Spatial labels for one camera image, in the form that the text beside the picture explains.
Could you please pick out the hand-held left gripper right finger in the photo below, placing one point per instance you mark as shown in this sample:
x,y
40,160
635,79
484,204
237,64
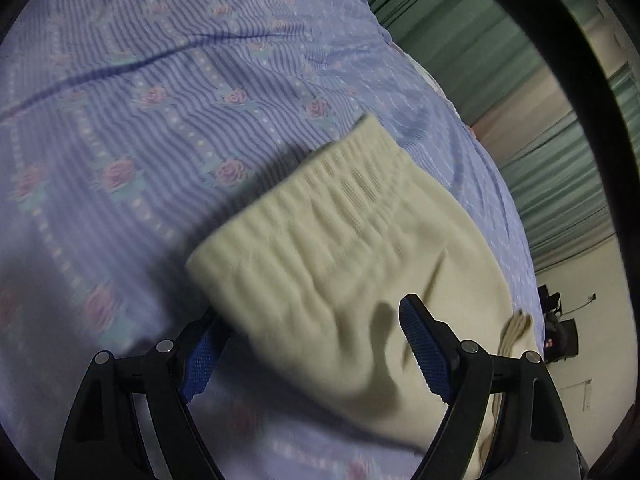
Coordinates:
x,y
425,345

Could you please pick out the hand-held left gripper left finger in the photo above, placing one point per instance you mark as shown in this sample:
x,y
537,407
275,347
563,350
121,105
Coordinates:
x,y
200,360

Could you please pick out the cream pants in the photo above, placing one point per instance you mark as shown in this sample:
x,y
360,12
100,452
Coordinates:
x,y
325,260

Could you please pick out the black chair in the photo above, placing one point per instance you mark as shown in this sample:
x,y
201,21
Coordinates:
x,y
562,335

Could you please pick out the green curtain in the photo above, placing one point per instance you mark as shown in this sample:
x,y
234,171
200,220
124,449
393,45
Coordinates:
x,y
555,185
460,25

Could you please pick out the beige curtain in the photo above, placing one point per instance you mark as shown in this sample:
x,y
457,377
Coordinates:
x,y
535,110

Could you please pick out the purple floral bed sheet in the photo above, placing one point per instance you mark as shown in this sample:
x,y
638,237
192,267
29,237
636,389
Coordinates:
x,y
150,60

